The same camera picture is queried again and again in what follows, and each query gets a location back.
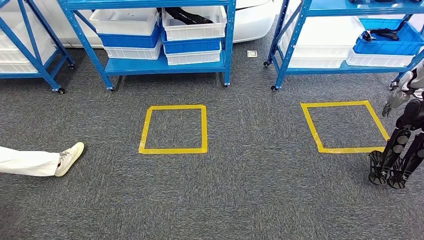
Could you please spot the blue plastic crate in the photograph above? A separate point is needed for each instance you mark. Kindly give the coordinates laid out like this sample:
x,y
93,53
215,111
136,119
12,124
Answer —
x,y
387,46
129,41
192,46

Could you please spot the grey floor socket plate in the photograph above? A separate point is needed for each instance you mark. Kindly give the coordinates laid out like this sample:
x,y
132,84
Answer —
x,y
252,53

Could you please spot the yellow floor tape square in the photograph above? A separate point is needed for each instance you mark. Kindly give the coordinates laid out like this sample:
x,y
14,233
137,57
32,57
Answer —
x,y
172,150
311,129

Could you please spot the blue metal shelf rack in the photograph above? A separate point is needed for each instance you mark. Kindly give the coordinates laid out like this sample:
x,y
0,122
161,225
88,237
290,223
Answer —
x,y
331,8
33,59
159,66

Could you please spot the black humanoid robot body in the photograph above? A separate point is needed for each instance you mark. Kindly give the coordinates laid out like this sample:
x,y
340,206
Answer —
x,y
394,155

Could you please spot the humanoid robot grey hand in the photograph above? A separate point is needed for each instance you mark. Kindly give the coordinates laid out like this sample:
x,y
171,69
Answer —
x,y
396,99

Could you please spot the person's leg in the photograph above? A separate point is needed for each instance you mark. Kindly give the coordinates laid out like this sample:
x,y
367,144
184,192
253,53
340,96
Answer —
x,y
33,162

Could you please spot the white car body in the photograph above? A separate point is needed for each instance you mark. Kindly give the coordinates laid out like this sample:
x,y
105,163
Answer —
x,y
251,20

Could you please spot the black parts in crate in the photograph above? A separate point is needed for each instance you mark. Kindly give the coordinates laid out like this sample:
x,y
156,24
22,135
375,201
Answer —
x,y
384,32
187,16

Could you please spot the humanoid robot silver arm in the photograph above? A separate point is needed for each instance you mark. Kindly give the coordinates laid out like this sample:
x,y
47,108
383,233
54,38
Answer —
x,y
414,78

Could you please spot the white plastic crate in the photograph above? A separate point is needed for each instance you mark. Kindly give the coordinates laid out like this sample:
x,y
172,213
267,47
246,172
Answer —
x,y
132,53
195,32
13,56
193,58
377,59
324,31
314,63
126,21
318,53

